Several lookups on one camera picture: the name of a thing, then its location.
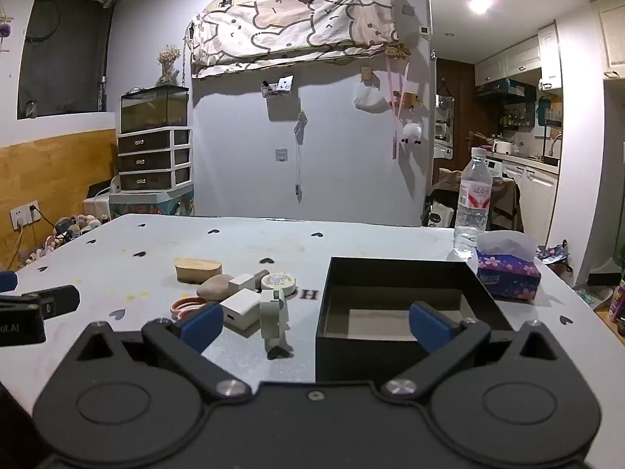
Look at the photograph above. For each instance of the dark window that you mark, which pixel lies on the dark window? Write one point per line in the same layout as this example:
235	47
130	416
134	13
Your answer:
63	49

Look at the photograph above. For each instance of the chair with brown jacket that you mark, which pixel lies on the chair with brown jacket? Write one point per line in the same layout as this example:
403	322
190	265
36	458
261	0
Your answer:
503	200

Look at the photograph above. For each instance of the oval wooden block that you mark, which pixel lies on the oval wooden block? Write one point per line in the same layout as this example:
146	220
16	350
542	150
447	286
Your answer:
199	269

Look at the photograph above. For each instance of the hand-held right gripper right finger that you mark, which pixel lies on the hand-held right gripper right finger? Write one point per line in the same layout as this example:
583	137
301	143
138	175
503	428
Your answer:
429	325

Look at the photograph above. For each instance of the square wall hook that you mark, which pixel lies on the square wall hook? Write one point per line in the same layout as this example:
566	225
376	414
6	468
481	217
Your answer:
281	155

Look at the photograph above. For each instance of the blue patterned bag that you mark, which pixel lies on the blue patterned bag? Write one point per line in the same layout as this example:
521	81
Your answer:
554	254

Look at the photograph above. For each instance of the round white tape measure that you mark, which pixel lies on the round white tape measure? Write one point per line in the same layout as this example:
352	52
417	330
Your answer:
277	281

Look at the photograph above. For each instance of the white hanging bag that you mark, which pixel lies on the white hanging bag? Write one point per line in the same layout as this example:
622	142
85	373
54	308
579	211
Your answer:
371	97

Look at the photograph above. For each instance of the small wall photo holder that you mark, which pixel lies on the small wall photo holder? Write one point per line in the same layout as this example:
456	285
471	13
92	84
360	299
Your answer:
278	86

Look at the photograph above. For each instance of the glass fish tank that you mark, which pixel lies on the glass fish tank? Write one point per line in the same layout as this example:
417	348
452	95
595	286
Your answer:
154	110

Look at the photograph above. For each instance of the pile of stuffed toys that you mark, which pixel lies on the pile of stuffed toys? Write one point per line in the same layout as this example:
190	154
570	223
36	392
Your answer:
68	234

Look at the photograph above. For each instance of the white plush toy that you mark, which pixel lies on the white plush toy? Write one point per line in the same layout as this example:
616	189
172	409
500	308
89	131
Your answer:
411	134

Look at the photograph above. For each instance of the purple floral tissue box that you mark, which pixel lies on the purple floral tissue box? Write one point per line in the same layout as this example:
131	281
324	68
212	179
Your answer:
510	273

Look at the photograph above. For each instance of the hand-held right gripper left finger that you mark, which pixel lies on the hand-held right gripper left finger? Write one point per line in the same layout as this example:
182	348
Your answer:
202	323

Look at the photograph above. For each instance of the white wall socket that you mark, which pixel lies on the white wall socket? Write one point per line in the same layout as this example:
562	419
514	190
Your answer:
24	214

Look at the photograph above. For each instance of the pink ribbon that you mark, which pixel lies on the pink ribbon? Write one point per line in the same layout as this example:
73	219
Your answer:
393	107

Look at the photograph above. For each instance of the teal patterned cabinet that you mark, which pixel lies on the teal patterned cabinet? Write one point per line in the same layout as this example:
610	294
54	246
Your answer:
146	202

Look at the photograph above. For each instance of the beige smooth stone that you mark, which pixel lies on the beige smooth stone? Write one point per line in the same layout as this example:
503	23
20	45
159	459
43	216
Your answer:
216	288

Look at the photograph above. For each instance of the black box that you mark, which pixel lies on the black box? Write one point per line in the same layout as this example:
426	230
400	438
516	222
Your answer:
342	327

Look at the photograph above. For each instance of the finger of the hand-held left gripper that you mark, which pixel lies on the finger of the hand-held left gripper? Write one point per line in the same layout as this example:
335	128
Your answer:
7	282
53	300

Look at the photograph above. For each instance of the large white charger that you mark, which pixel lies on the large white charger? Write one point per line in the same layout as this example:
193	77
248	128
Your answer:
241	308

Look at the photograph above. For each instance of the brown stick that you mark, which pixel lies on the brown stick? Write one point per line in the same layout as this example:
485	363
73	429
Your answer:
261	273

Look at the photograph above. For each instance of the dried flower bouquet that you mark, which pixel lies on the dried flower bouquet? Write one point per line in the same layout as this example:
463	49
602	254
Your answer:
169	58

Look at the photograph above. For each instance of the printed cloth on wall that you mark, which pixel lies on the printed cloth on wall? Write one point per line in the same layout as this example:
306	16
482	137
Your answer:
293	24

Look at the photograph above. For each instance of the white drawer unit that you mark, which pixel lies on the white drawer unit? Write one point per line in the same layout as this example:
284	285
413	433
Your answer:
154	159

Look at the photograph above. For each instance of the small white charger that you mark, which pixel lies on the small white charger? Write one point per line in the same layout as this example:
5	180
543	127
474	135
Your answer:
242	282

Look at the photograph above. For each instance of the white kitchen cabinets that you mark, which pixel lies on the white kitchen cabinets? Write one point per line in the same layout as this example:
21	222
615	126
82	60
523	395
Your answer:
527	190

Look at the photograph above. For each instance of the white cartoon bag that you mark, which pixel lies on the white cartoon bag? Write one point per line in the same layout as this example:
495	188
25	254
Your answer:
439	215

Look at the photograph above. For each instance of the clear water bottle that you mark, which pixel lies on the clear water bottle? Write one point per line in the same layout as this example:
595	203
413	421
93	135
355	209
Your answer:
471	205

